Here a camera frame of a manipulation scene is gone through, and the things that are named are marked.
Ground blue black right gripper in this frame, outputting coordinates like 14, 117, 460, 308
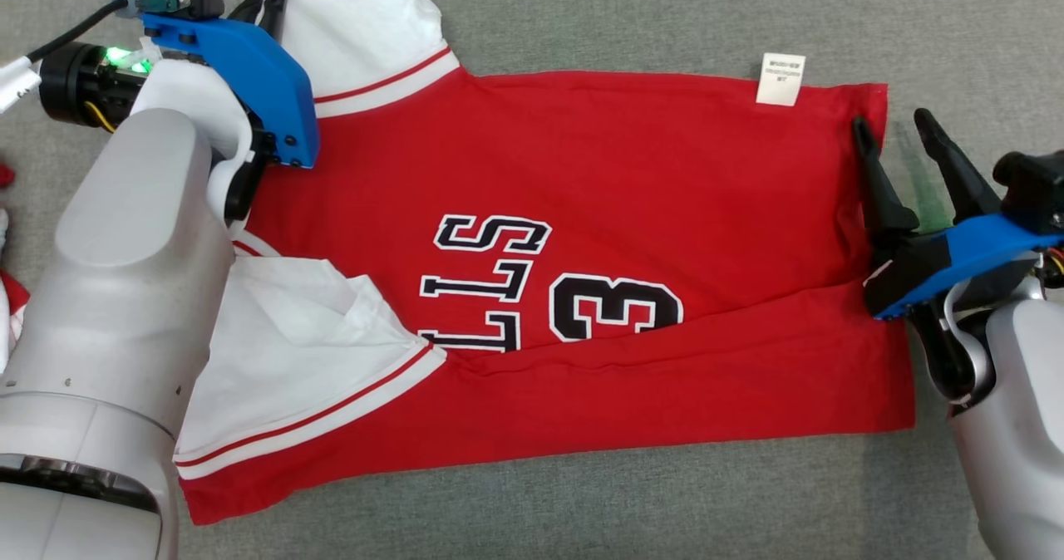
851, 108, 1064, 322

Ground red Bulls jersey shirt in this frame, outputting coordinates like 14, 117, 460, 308
173, 0, 917, 526

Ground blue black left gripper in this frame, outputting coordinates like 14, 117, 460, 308
140, 0, 321, 169

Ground red white-trimmed shorts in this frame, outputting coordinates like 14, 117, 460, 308
0, 161, 31, 370

